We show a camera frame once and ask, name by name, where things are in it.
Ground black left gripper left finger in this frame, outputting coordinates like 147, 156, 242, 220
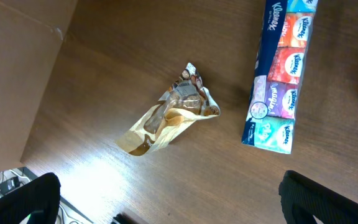
0, 172, 61, 224

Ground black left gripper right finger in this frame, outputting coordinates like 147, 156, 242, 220
278, 170, 358, 224

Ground beige brown snack pouch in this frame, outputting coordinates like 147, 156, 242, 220
116, 63, 221, 156

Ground colourful Kleenex tissue multipack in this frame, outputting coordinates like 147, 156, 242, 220
242, 0, 318, 154

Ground brown cardboard box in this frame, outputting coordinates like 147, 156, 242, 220
0, 0, 77, 171

